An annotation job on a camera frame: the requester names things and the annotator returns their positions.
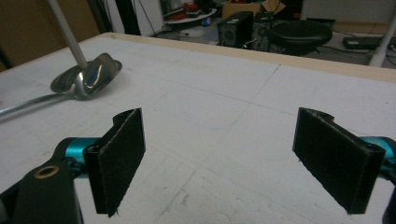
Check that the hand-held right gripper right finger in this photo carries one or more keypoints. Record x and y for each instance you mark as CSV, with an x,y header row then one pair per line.
x,y
336,161

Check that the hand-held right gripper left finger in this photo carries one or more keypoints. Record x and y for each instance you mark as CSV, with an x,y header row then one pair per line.
x,y
116,161

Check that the metal utensil rack stand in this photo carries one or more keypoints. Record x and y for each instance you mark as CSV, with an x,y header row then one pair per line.
x,y
67,31

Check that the white grid mat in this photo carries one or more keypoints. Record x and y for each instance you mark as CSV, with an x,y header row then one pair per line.
x,y
218,124

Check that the flat black box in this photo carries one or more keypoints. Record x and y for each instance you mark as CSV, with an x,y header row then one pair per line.
x,y
361,43

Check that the white metal stand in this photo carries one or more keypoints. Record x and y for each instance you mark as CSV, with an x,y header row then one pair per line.
x,y
384,43

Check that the black round stool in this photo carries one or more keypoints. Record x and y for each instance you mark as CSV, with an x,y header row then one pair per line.
x,y
299,34

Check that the grey mesh computer tower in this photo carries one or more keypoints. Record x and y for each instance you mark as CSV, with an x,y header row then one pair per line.
x,y
262,31

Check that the round white table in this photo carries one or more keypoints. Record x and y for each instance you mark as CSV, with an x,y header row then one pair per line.
x,y
190,18

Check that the small cardboard box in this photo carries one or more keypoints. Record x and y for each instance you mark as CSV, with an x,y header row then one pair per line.
x,y
243,7

